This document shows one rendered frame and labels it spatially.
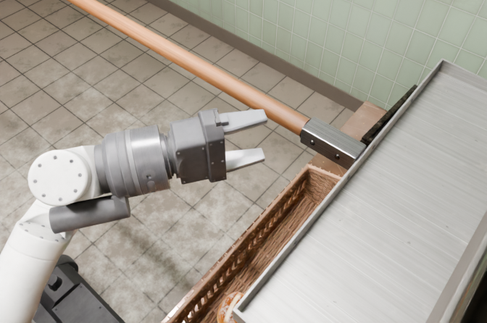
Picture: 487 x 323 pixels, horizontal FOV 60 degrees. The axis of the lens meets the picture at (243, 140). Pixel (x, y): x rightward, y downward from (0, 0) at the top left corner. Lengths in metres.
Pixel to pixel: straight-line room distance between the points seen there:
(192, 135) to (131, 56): 2.22
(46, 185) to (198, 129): 0.19
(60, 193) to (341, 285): 0.34
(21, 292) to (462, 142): 0.63
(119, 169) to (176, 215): 1.42
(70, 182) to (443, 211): 0.47
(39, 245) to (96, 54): 2.30
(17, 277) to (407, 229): 0.48
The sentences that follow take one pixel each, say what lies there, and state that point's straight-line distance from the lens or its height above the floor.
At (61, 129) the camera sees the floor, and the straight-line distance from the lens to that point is 2.41.
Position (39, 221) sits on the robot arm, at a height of 1.17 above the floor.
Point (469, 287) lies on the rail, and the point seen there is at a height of 1.43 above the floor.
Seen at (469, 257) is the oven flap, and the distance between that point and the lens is 0.33.
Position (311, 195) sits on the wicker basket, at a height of 0.61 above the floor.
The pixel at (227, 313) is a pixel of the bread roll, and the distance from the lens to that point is 1.08.
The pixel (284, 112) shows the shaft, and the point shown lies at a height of 1.21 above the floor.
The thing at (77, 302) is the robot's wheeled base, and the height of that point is 0.19.
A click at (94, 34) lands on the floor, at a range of 2.98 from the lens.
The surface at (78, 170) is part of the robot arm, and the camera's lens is 0.53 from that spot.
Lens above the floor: 1.67
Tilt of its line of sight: 50 degrees down
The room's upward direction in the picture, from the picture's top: straight up
